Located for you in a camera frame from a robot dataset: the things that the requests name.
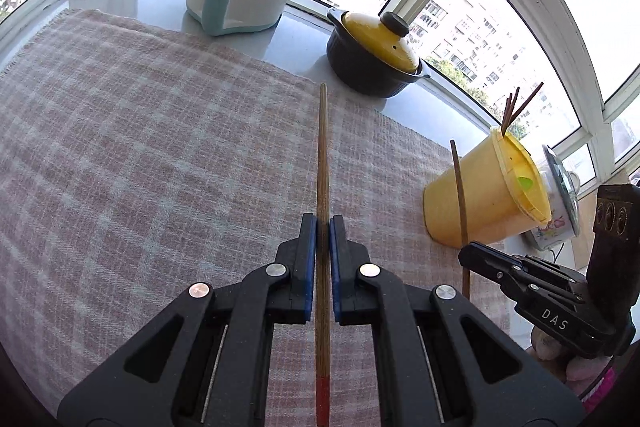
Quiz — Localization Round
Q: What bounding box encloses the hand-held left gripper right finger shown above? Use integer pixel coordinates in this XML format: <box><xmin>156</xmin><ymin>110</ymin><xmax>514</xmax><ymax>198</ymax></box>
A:
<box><xmin>328</xmin><ymin>215</ymin><xmax>586</xmax><ymax>427</ymax></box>

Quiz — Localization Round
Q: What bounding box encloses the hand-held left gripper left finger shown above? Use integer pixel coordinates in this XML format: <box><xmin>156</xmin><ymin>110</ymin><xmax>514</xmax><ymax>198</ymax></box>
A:
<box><xmin>57</xmin><ymin>213</ymin><xmax>317</xmax><ymax>427</ymax></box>

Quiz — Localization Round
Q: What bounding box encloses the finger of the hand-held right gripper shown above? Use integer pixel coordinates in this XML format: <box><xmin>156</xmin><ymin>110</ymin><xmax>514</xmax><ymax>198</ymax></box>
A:
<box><xmin>514</xmin><ymin>253</ymin><xmax>593</xmax><ymax>301</ymax></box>
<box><xmin>458</xmin><ymin>243</ymin><xmax>587</xmax><ymax>308</ymax></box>

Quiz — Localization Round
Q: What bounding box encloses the yellow plastic utensil container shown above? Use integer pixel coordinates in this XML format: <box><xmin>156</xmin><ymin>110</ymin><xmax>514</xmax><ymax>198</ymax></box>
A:
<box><xmin>422</xmin><ymin>127</ymin><xmax>552</xmax><ymax>249</ymax></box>

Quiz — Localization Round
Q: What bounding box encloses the person's right hand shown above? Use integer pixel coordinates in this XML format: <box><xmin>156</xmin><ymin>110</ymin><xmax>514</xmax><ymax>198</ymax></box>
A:
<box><xmin>530</xmin><ymin>324</ymin><xmax>618</xmax><ymax>383</ymax></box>

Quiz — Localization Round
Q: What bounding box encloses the white floral rice cooker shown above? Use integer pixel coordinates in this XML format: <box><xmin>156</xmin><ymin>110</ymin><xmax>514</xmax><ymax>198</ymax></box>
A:
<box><xmin>530</xmin><ymin>144</ymin><xmax>583</xmax><ymax>253</ymax></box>

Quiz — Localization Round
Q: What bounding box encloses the pink clothing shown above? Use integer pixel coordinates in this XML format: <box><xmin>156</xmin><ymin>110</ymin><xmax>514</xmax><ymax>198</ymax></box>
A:
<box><xmin>565</xmin><ymin>357</ymin><xmax>618</xmax><ymax>413</ymax></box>

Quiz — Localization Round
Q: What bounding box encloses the black casserole with yellow lid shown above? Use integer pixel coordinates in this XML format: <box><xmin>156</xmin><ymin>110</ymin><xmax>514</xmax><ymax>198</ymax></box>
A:
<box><xmin>326</xmin><ymin>8</ymin><xmax>432</xmax><ymax>98</ymax></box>

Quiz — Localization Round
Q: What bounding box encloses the pink checked woven cloth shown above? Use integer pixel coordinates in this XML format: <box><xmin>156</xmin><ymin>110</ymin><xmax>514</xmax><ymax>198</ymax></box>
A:
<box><xmin>0</xmin><ymin>8</ymin><xmax>531</xmax><ymax>427</ymax></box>

